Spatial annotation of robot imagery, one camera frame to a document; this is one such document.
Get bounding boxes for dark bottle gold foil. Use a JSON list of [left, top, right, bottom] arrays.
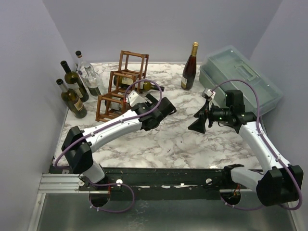
[[181, 42, 199, 90]]

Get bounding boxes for clear bottle dark label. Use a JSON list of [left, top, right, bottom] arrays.
[[84, 65, 103, 97]]

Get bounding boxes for clear wine bottle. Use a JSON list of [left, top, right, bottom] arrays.
[[75, 51, 93, 80]]

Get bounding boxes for green bottle white label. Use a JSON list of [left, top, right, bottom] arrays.
[[60, 60, 89, 103]]

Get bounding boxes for green bottle rack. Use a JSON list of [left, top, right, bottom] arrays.
[[104, 96, 126, 114], [113, 76, 159, 91]]

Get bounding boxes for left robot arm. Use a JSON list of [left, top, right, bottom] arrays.
[[62, 92, 176, 190]]

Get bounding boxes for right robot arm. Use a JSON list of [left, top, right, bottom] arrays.
[[188, 89, 303, 206]]

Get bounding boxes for brown wooden wine rack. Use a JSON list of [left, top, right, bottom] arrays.
[[95, 51, 149, 122]]

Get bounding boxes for translucent green plastic toolbox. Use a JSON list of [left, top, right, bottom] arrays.
[[199, 46, 283, 116]]

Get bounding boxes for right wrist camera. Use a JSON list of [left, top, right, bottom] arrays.
[[201, 88, 216, 103]]

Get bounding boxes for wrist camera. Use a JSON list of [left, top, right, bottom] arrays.
[[125, 90, 146, 107], [201, 88, 216, 103]]

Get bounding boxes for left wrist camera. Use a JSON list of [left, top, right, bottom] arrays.
[[125, 90, 146, 107]]

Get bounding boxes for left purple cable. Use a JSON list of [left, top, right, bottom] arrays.
[[52, 78, 163, 214]]

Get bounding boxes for purple cable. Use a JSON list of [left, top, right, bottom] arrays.
[[52, 78, 163, 214], [211, 79, 304, 211]]

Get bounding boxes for black front mounting rail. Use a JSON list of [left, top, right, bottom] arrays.
[[74, 167, 242, 205]]

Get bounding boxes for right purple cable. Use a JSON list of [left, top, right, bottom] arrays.
[[211, 79, 304, 211]]

